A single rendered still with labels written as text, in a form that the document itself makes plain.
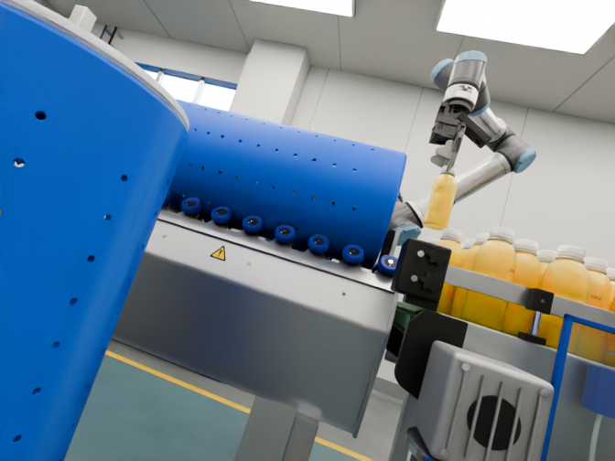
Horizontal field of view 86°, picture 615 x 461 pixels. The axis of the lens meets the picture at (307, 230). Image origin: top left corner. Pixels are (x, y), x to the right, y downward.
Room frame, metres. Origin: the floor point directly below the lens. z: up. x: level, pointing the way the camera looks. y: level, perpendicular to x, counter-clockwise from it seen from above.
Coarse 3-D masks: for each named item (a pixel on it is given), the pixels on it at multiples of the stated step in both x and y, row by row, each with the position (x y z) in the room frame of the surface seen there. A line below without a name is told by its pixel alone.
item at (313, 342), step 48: (192, 240) 0.70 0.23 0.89; (144, 288) 0.72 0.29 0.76; (192, 288) 0.69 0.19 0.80; (240, 288) 0.66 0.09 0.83; (288, 288) 0.65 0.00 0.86; (336, 288) 0.64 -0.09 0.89; (144, 336) 0.75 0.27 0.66; (192, 336) 0.72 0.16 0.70; (240, 336) 0.69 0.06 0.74; (288, 336) 0.66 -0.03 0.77; (336, 336) 0.64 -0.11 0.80; (384, 336) 0.61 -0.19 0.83; (240, 384) 0.72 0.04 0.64; (288, 384) 0.69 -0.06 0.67; (336, 384) 0.66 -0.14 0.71
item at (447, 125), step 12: (444, 108) 0.92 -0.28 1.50; (456, 108) 0.89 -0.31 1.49; (468, 108) 0.87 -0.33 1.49; (444, 120) 0.87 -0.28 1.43; (456, 120) 0.87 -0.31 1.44; (432, 132) 0.90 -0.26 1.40; (444, 132) 0.88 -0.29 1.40; (456, 132) 0.86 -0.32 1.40; (432, 144) 0.94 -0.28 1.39; (444, 144) 0.92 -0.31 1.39
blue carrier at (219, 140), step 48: (192, 144) 0.70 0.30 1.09; (240, 144) 0.68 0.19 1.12; (288, 144) 0.67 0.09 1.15; (336, 144) 0.67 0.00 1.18; (192, 192) 0.73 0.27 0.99; (240, 192) 0.69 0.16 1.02; (288, 192) 0.66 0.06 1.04; (336, 192) 0.64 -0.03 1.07; (384, 192) 0.62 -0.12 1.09; (336, 240) 0.69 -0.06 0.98
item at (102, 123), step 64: (0, 64) 0.25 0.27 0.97; (64, 64) 0.26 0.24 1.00; (0, 128) 0.25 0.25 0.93; (64, 128) 0.28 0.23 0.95; (128, 128) 0.31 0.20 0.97; (0, 192) 0.26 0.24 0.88; (64, 192) 0.29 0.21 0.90; (128, 192) 0.34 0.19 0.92; (0, 256) 0.27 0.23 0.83; (64, 256) 0.31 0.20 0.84; (128, 256) 0.38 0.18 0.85; (0, 320) 0.28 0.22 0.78; (64, 320) 0.33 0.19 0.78; (0, 384) 0.30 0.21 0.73; (64, 384) 0.35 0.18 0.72; (0, 448) 0.32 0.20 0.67; (64, 448) 0.41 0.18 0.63
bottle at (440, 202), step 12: (444, 180) 0.87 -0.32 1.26; (456, 180) 0.88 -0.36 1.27; (432, 192) 0.89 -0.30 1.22; (444, 192) 0.87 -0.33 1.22; (432, 204) 0.88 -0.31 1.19; (444, 204) 0.86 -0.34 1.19; (432, 216) 0.87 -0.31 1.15; (444, 216) 0.86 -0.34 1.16; (432, 228) 0.91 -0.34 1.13; (444, 228) 0.87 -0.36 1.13
